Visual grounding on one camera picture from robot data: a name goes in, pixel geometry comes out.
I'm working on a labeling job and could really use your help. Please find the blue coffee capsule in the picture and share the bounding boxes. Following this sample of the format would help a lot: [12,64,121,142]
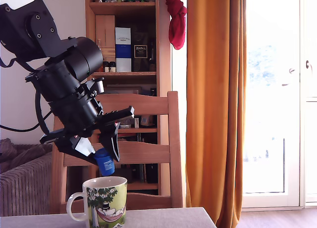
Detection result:
[93,148,116,176]

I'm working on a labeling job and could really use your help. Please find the clear plastic storage box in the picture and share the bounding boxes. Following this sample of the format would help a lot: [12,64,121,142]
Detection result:
[119,118,136,129]

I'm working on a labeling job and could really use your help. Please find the wooden ladder-back chair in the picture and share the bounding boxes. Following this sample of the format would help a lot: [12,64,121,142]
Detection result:
[50,91,184,214]

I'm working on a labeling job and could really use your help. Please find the green cartoon print mug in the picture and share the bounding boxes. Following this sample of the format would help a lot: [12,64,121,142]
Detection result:
[66,176,128,228]

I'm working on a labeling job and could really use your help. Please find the brown sofa cushion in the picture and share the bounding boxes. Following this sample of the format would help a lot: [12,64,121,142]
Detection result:
[0,138,19,164]

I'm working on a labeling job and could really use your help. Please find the white and blue carton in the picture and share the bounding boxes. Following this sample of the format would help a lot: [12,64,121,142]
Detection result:
[115,27,132,73]

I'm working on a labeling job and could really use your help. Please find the dark whisky box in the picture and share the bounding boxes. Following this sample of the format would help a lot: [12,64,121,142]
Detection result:
[131,27,150,72]

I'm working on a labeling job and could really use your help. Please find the light wooden box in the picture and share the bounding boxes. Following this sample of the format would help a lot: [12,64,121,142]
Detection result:
[95,14,116,63]

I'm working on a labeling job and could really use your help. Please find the dark glass bottle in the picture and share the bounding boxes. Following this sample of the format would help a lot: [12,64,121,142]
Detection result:
[148,37,157,72]

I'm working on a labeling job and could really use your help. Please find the orange curtain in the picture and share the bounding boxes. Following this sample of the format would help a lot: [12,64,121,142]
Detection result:
[186,0,247,228]

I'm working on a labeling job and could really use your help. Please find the tall wooden bookshelf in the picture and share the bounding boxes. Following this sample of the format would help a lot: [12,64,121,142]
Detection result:
[85,0,171,196]

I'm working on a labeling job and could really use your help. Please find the red knotted cloth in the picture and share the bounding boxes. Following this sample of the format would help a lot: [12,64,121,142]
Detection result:
[164,0,187,50]

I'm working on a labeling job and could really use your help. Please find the white glass balcony door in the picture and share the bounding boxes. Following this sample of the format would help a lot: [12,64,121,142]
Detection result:
[243,0,303,208]

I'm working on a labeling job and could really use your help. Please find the thick black cable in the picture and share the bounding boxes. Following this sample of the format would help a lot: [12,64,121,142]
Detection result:
[34,91,52,136]

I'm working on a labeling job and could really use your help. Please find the pale grey camera box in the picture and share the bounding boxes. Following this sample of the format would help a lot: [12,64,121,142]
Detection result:
[78,77,105,98]

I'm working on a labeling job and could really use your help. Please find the thin black cable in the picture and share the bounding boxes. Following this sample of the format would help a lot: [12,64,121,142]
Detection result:
[0,110,53,133]

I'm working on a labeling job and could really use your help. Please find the dark blue cable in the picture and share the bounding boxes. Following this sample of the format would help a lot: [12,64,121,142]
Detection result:
[0,56,17,68]

